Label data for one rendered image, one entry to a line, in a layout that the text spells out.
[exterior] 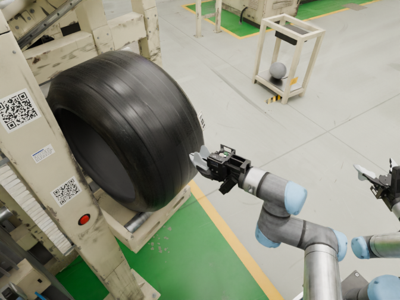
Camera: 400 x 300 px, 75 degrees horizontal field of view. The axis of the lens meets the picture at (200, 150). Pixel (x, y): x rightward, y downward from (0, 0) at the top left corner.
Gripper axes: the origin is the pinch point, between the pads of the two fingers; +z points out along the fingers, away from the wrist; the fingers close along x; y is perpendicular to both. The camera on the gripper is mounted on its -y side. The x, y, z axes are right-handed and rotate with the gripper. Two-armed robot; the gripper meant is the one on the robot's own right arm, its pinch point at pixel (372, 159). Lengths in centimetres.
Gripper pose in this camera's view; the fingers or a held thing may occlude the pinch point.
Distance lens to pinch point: 126.7
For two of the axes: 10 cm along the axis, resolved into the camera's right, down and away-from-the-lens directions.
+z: -1.1, -7.1, 7.0
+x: 9.9, -1.7, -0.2
